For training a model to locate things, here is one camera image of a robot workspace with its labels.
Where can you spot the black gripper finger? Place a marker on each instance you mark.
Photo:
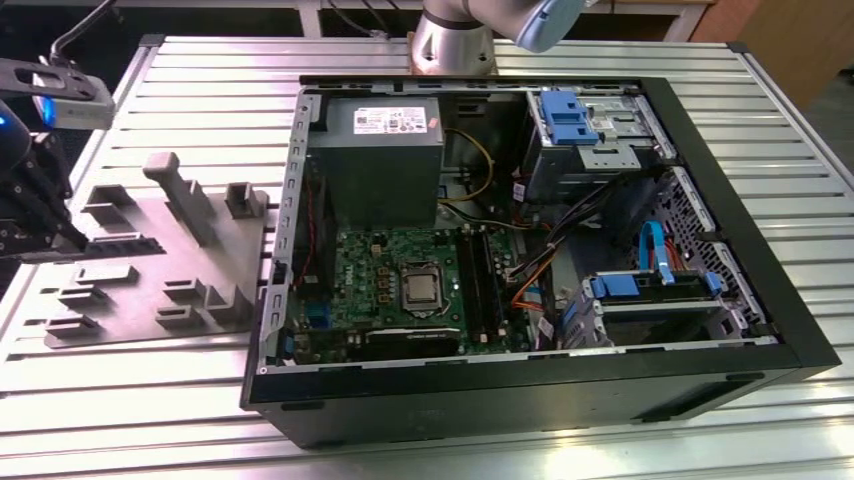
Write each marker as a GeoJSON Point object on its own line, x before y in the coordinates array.
{"type": "Point", "coordinates": [26, 240]}
{"type": "Point", "coordinates": [53, 175]}

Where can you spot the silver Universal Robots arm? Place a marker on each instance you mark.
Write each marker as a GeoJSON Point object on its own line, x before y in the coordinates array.
{"type": "Point", "coordinates": [453, 40]}

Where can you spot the black RAM slot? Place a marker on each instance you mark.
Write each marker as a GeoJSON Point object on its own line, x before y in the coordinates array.
{"type": "Point", "coordinates": [472, 285]}

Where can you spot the grey parts rack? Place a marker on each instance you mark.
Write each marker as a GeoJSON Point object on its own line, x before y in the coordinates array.
{"type": "Point", "coordinates": [220, 270]}

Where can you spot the grey power supply unit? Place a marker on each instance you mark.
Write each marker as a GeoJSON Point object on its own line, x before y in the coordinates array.
{"type": "Point", "coordinates": [373, 175]}

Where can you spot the green motherboard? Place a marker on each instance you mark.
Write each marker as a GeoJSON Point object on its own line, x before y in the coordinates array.
{"type": "Point", "coordinates": [353, 305]}

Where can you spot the silver CPU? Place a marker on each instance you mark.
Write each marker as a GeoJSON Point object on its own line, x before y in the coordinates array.
{"type": "Point", "coordinates": [420, 290]}

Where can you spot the black graphics card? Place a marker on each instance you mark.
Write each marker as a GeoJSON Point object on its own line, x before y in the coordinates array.
{"type": "Point", "coordinates": [409, 342]}

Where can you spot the black open PC case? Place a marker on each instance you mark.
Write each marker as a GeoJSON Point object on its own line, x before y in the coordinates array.
{"type": "Point", "coordinates": [467, 415]}

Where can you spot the blue drive latch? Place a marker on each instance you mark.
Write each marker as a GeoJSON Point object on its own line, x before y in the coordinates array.
{"type": "Point", "coordinates": [567, 117]}

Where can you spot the silver disk bay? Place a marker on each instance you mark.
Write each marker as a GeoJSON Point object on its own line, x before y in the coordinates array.
{"type": "Point", "coordinates": [593, 325]}

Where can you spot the silver drive cage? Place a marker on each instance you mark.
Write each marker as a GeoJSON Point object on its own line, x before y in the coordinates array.
{"type": "Point", "coordinates": [629, 125]}

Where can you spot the hard disk in blue carrier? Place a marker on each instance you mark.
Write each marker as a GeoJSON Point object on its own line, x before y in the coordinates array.
{"type": "Point", "coordinates": [667, 290]}

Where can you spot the brown wooden cabinet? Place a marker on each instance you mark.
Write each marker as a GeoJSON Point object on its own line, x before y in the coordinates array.
{"type": "Point", "coordinates": [787, 30]}

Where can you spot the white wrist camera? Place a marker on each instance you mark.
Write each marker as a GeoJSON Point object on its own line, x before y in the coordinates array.
{"type": "Point", "coordinates": [80, 112]}

